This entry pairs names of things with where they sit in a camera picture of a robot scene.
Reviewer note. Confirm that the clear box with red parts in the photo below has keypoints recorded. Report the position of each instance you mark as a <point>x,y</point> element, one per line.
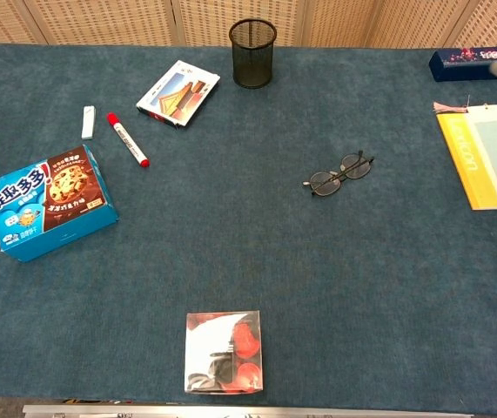
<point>222,352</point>

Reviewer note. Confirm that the yellow Lexicon book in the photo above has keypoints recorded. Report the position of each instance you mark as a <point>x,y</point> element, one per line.
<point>457,148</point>

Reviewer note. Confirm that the woven rattan folding screen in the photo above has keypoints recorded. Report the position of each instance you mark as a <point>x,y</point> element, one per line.
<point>100,22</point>

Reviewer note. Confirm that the pink bookmark tassel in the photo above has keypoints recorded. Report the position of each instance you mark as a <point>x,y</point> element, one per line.
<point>448,107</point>

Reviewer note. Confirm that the long silver metal bar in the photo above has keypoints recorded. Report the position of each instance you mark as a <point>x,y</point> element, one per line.
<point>187,411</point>

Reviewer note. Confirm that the black mesh pen holder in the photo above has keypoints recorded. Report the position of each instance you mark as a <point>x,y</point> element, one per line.
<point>252,65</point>

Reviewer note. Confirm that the thin-framed eyeglasses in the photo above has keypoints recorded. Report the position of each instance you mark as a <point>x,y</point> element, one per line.
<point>325,183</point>

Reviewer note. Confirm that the blue chocolate cookie box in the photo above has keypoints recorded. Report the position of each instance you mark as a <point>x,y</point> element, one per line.
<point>48,204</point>

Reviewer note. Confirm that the red capped whiteboard marker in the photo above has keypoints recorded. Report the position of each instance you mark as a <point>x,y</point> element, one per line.
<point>127,139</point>

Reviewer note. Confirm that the small white eraser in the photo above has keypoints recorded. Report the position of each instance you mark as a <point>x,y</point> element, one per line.
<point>88,123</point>

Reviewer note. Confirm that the blue felt table cloth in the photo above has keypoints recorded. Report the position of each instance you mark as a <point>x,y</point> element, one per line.
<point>248,244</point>

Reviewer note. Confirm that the white palace picture card box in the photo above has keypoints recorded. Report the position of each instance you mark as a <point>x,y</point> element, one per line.
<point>178,93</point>

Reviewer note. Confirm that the navy blue long box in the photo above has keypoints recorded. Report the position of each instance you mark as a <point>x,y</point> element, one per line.
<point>461,67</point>

